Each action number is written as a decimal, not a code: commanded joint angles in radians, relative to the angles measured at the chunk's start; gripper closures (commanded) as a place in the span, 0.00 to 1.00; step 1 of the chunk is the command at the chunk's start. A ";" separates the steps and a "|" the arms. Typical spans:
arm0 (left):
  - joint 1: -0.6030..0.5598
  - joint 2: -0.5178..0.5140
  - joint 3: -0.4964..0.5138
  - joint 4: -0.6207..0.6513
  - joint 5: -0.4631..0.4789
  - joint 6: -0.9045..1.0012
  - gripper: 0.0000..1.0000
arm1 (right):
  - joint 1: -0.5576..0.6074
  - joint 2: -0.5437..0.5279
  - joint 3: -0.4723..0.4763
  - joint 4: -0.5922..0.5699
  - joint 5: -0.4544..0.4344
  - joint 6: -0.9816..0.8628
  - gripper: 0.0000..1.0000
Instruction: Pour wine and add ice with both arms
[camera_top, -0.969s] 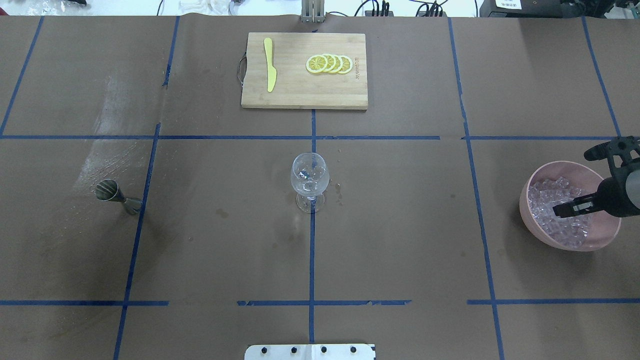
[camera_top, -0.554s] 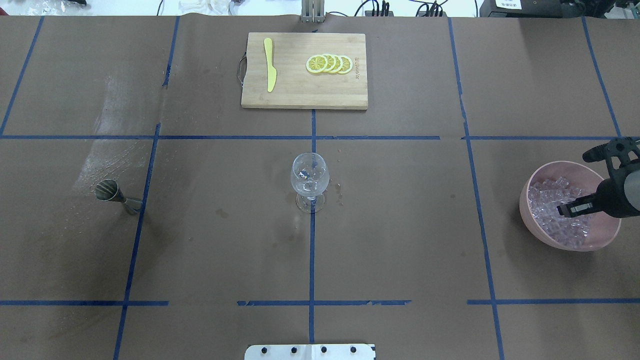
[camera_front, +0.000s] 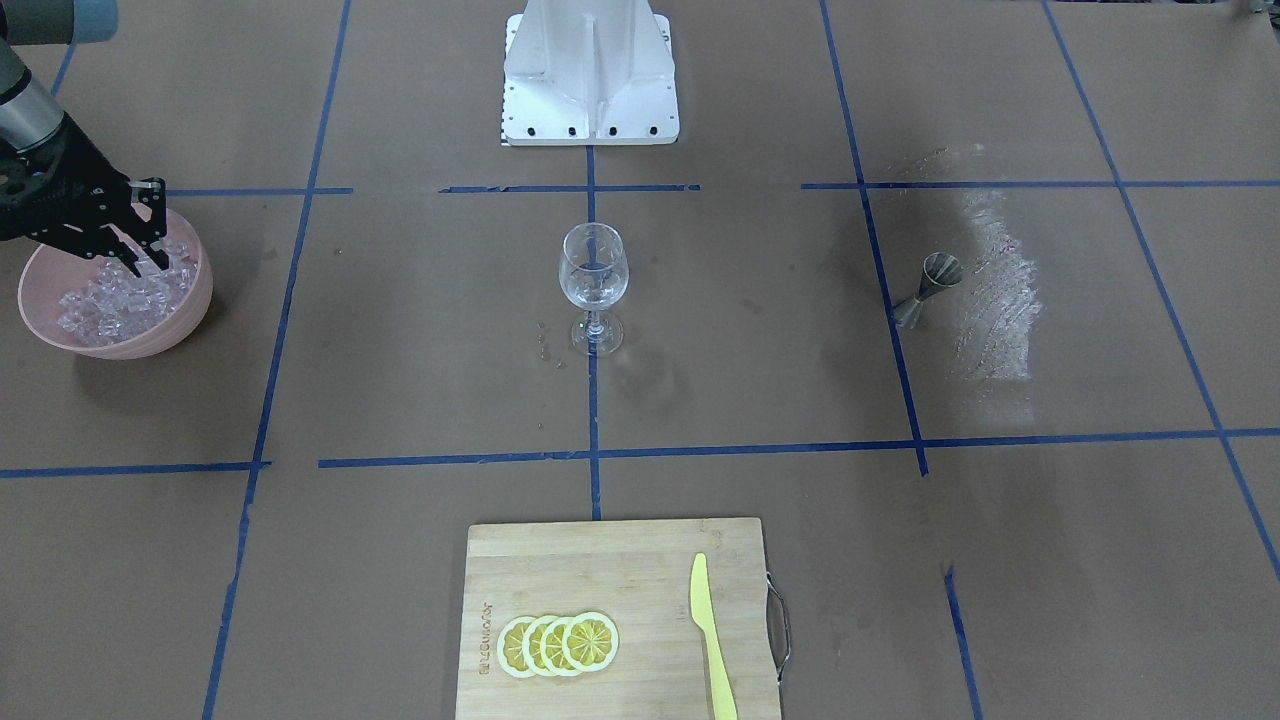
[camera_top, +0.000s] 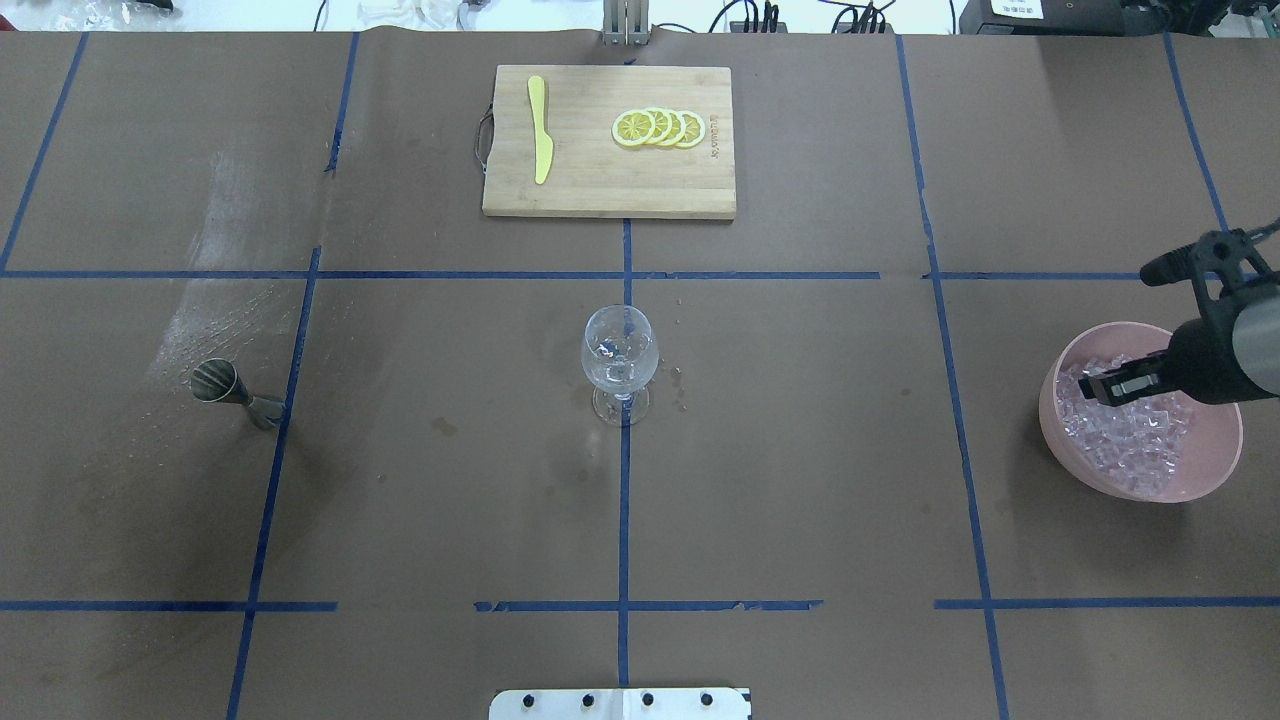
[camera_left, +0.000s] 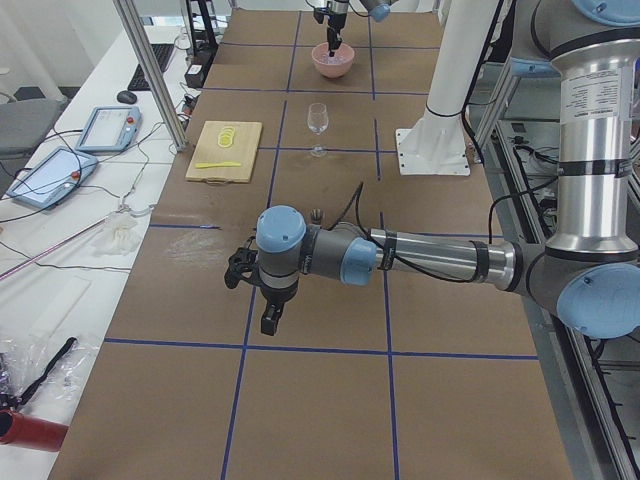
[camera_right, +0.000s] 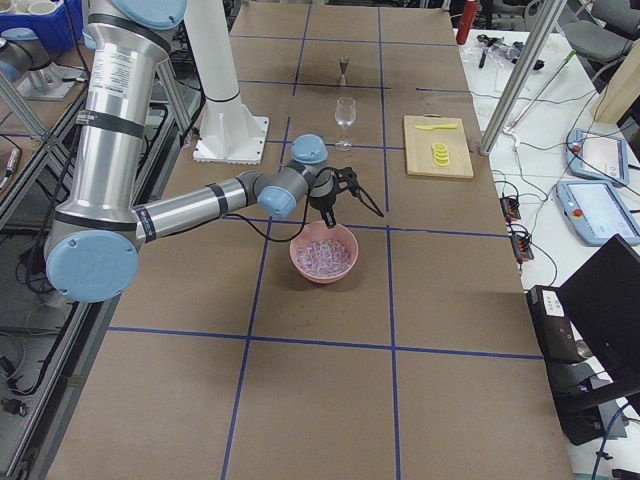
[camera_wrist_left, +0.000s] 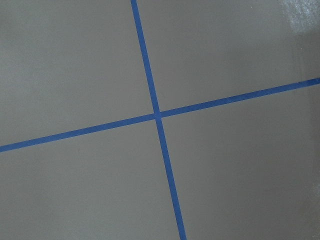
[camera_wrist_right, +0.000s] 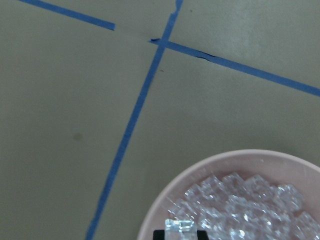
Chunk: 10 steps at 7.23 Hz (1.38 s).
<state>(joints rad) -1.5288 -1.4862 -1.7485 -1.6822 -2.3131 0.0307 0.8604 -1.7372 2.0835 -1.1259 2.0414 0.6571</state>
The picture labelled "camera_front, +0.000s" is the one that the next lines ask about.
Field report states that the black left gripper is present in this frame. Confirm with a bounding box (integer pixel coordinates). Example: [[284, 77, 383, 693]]
[[1, 117, 170, 277]]

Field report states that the steel double jigger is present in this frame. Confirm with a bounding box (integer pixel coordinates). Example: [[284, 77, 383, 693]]
[[893, 252, 964, 329]]

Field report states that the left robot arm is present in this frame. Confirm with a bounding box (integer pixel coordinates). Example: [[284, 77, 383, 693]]
[[1, 1, 170, 275]]

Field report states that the pile of clear ice cubes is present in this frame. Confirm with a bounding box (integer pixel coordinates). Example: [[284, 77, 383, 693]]
[[56, 238, 200, 347]]

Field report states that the clear wine glass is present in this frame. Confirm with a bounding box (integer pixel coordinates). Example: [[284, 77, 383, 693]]
[[558, 222, 630, 357]]

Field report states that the pink bowl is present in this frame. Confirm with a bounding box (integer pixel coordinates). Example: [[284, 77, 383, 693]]
[[17, 209, 212, 360]]

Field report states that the bamboo cutting board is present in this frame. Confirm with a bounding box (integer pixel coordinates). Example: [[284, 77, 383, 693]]
[[454, 518, 782, 719]]

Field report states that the yellow plastic knife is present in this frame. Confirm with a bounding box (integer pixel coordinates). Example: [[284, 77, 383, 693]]
[[687, 552, 739, 719]]

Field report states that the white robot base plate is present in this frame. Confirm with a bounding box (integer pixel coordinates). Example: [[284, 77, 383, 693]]
[[500, 1, 681, 147]]

